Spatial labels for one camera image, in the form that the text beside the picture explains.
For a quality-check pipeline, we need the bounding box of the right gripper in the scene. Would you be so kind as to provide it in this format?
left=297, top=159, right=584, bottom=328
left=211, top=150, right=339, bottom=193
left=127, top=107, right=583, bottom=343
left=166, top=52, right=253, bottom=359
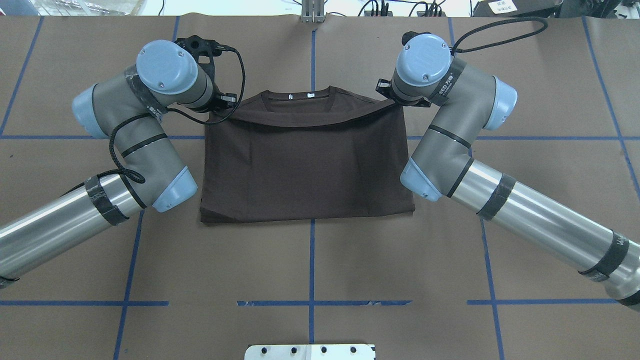
left=375, top=79, right=432, bottom=109

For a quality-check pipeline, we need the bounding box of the brown paper table cover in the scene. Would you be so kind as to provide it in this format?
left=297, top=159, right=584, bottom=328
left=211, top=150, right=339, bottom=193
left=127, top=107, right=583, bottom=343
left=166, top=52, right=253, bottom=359
left=1, top=13, right=639, bottom=360

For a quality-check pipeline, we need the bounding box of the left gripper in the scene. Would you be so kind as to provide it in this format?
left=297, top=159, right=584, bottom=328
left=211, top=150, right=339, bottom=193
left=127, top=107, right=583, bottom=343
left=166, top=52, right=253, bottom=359
left=214, top=93, right=237, bottom=109

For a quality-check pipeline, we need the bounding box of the aluminium frame post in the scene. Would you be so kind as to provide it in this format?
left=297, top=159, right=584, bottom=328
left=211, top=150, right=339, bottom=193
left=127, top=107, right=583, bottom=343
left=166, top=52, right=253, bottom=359
left=297, top=0, right=326, bottom=24

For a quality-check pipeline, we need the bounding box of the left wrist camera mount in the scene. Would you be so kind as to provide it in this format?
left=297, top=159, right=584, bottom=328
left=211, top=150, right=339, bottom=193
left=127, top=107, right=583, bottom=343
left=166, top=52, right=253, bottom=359
left=174, top=35, right=236, bottom=82

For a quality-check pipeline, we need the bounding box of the brown t-shirt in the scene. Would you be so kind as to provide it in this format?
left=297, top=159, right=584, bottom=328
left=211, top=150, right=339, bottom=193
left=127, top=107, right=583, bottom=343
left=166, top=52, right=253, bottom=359
left=199, top=86, right=415, bottom=224

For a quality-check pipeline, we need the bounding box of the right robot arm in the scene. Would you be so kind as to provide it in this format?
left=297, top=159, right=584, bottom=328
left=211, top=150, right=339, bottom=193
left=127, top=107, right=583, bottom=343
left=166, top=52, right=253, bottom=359
left=386, top=30, right=639, bottom=312

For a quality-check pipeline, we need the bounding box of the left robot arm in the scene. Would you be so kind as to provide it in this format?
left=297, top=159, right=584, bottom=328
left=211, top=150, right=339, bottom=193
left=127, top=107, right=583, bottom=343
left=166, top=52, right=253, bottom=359
left=0, top=35, right=242, bottom=289

